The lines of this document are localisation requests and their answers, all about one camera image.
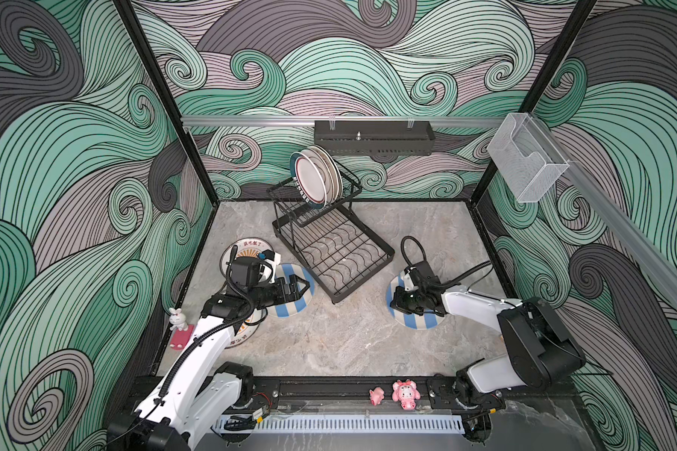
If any blue white striped plate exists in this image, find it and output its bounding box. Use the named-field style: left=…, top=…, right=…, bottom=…
left=386, top=272, right=446, bottom=330
left=267, top=263, right=316, bottom=318

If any orange sunburst plate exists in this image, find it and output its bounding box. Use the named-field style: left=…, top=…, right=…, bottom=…
left=227, top=310, right=263, bottom=349
left=219, top=237, right=274, bottom=276

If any green red rimmed white plate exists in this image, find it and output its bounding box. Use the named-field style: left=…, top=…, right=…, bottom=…
left=290, top=152, right=327, bottom=210

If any white green line plate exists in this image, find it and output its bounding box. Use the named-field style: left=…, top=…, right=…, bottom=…
left=301, top=146, right=342, bottom=206

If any cream floral plate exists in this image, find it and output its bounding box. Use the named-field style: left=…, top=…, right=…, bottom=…
left=319, top=147, right=344, bottom=202

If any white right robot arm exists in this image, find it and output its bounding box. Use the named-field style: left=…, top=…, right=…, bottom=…
left=387, top=260, right=587, bottom=397

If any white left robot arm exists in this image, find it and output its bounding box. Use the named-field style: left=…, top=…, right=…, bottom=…
left=104, top=251, right=315, bottom=450

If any white rabbit figurine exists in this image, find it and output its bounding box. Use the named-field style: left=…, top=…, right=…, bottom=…
left=168, top=307, right=189, bottom=331

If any large pink pig toy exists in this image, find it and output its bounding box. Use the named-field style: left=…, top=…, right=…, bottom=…
left=392, top=380, right=421, bottom=411

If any small pink pig toy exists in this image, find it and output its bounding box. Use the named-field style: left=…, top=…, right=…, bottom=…
left=370, top=387, right=385, bottom=406

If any black wire dish rack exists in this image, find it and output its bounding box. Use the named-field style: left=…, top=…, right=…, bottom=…
left=267, top=165, right=395, bottom=304

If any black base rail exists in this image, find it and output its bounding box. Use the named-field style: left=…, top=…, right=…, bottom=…
left=252, top=374, right=506, bottom=413

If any white slotted cable duct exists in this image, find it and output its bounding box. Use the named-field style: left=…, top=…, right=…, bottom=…
left=239, top=415, right=464, bottom=435

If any clear plastic wall holder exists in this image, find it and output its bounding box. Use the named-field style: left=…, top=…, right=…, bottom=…
left=487, top=113, right=569, bottom=204

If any black wall shelf tray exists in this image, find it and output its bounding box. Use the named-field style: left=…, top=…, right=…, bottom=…
left=314, top=120, right=436, bottom=157

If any aluminium wall rail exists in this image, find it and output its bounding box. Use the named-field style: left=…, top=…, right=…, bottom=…
left=181, top=115, right=504, bottom=129

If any black frame post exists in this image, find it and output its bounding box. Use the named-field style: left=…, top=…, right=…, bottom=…
left=114, top=0, right=219, bottom=209

